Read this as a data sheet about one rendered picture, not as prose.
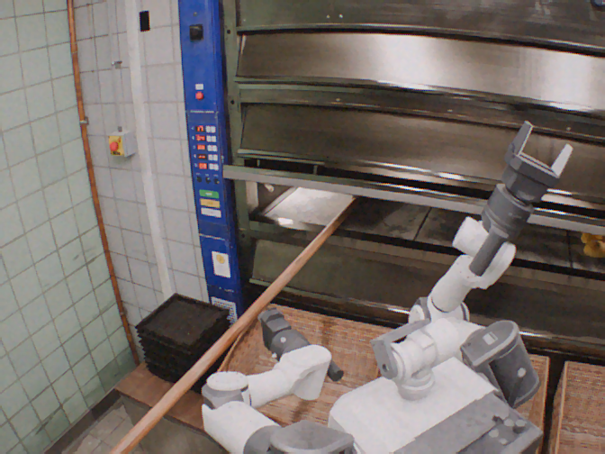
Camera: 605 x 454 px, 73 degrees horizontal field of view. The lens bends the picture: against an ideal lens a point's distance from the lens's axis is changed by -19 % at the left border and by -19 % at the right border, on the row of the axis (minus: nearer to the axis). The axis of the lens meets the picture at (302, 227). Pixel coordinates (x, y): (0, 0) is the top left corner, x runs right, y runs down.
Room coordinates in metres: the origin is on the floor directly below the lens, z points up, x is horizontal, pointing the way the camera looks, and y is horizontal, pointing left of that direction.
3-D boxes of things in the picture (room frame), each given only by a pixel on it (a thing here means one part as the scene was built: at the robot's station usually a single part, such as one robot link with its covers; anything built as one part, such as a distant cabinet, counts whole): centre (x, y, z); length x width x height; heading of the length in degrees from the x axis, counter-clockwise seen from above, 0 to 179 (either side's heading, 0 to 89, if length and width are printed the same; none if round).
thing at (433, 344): (0.54, -0.17, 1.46); 0.10 x 0.07 x 0.09; 119
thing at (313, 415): (1.30, 0.03, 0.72); 0.56 x 0.49 x 0.28; 65
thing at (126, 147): (1.91, 0.75, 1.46); 0.10 x 0.07 x 0.10; 64
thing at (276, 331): (0.95, 0.06, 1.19); 0.12 x 0.10 x 0.13; 29
